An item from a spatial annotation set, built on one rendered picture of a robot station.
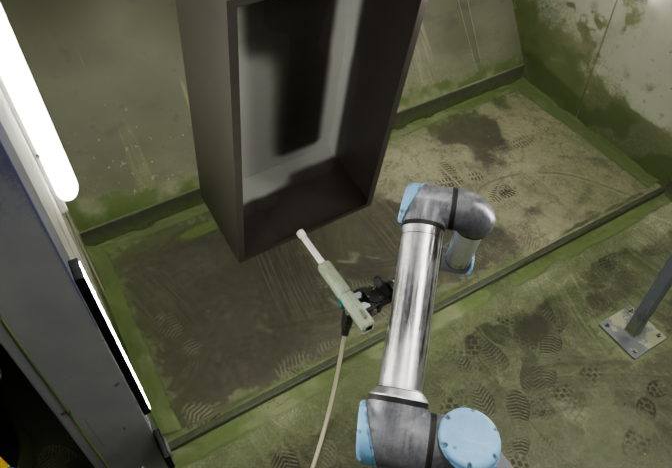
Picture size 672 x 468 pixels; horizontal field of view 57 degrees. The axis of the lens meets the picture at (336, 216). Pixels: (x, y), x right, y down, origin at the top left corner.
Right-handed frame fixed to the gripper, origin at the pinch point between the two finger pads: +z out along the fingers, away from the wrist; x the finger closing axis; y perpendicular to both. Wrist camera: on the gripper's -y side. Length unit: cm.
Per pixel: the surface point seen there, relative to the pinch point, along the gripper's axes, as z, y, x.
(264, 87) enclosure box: 0, -47, 68
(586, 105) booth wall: -202, 10, 60
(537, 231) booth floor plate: -125, 31, 12
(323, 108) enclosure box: -29, -28, 71
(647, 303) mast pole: -116, 10, -48
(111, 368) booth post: 80, -34, -7
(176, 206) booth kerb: 18, 49, 115
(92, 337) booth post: 82, -49, -6
